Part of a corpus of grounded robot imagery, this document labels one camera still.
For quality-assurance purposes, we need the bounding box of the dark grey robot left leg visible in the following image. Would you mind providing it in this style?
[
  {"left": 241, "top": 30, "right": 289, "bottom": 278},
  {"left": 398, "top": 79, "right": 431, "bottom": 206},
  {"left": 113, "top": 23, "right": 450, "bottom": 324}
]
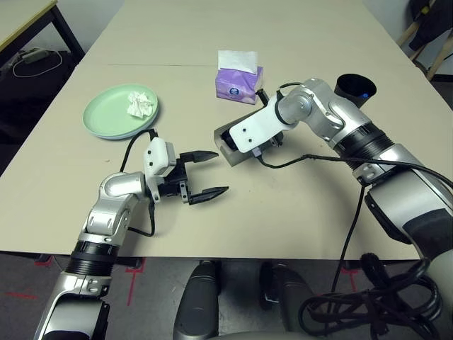
[{"left": 173, "top": 260, "right": 222, "bottom": 340}]

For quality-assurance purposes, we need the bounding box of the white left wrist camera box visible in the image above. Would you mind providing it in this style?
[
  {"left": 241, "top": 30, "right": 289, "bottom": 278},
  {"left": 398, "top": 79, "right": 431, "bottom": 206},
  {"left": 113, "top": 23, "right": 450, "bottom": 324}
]
[{"left": 142, "top": 137, "right": 176, "bottom": 203}]

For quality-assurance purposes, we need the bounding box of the white power adapter with cord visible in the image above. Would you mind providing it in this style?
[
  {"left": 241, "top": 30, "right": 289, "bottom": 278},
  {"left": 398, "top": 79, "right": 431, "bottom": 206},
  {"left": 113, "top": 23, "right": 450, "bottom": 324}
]
[{"left": 12, "top": 48, "right": 63, "bottom": 78}]

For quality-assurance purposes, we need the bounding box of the wooden stool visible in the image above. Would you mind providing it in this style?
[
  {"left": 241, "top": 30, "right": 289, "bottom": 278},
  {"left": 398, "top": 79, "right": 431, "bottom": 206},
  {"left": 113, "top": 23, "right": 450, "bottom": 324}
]
[{"left": 396, "top": 10, "right": 453, "bottom": 81}]

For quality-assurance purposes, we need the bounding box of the purple tissue pack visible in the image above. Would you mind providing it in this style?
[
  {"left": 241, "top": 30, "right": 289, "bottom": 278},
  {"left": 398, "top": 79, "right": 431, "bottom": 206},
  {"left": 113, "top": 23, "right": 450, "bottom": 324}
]
[{"left": 214, "top": 50, "right": 265, "bottom": 106}]

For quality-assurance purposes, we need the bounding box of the side table with black frame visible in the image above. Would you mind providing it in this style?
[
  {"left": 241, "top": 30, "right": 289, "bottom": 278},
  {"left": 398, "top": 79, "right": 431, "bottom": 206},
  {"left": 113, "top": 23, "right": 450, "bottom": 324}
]
[{"left": 0, "top": 0, "right": 86, "bottom": 61}]

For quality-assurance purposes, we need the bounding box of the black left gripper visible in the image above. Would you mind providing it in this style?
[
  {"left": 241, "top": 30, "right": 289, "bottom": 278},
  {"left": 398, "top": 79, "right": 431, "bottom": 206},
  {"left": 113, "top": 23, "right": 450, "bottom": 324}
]
[{"left": 159, "top": 150, "right": 230, "bottom": 207}]

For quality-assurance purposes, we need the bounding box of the dark grey robot leg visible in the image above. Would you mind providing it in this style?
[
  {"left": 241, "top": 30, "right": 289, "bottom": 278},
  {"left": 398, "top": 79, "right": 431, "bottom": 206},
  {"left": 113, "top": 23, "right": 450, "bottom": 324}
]
[
  {"left": 173, "top": 260, "right": 222, "bottom": 340},
  {"left": 260, "top": 261, "right": 312, "bottom": 330}
]

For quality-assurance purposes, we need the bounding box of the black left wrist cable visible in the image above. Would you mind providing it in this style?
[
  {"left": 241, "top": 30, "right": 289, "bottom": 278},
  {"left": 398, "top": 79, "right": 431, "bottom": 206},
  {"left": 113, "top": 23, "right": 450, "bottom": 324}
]
[{"left": 118, "top": 129, "right": 159, "bottom": 237}]

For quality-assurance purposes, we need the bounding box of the grey glasses case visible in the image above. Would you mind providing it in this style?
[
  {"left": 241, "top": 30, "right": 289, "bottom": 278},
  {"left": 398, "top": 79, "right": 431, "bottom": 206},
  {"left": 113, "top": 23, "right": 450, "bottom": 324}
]
[{"left": 213, "top": 109, "right": 284, "bottom": 168}]

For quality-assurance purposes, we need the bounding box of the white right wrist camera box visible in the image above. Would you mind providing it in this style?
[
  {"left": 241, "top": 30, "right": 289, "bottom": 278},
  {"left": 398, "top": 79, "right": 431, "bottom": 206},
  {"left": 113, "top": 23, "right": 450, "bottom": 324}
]
[{"left": 229, "top": 97, "right": 289, "bottom": 157}]

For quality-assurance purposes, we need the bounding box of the black cable bundle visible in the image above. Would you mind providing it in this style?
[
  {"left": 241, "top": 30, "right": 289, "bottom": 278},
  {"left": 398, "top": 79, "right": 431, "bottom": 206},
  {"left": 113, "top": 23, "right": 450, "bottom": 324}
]
[{"left": 298, "top": 251, "right": 443, "bottom": 340}]

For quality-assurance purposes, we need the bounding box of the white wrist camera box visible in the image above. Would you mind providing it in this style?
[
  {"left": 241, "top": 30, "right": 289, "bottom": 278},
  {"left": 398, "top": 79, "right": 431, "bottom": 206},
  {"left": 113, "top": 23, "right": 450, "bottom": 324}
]
[
  {"left": 229, "top": 97, "right": 289, "bottom": 157},
  {"left": 142, "top": 137, "right": 176, "bottom": 203}
]

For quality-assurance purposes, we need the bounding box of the black jacket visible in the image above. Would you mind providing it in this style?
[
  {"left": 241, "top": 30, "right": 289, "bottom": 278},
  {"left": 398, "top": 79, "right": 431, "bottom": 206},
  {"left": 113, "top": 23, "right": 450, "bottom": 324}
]
[{"left": 408, "top": 0, "right": 453, "bottom": 50}]

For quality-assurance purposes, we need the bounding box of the white tissue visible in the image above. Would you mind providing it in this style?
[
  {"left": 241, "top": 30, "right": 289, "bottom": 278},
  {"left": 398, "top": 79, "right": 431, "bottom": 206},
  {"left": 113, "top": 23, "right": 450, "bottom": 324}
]
[{"left": 126, "top": 91, "right": 154, "bottom": 120}]

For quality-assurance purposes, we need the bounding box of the light blue plate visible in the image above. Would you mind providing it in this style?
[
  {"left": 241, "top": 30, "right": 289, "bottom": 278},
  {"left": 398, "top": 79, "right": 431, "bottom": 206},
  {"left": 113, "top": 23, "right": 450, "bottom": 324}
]
[{"left": 86, "top": 106, "right": 162, "bottom": 142}]

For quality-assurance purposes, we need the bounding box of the dark grey robot right leg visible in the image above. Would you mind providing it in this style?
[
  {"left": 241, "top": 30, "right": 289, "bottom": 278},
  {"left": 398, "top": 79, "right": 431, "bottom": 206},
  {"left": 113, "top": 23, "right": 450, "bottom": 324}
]
[{"left": 260, "top": 261, "right": 312, "bottom": 330}]

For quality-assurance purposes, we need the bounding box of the black plastic cup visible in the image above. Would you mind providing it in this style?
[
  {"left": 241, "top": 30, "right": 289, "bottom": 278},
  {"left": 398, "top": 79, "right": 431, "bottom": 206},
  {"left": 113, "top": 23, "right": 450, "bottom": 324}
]
[{"left": 334, "top": 73, "right": 378, "bottom": 109}]

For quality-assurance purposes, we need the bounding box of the light green plate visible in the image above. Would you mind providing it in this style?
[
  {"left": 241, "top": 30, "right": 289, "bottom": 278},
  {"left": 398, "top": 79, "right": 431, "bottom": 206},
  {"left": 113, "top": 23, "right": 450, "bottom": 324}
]
[{"left": 82, "top": 83, "right": 161, "bottom": 140}]

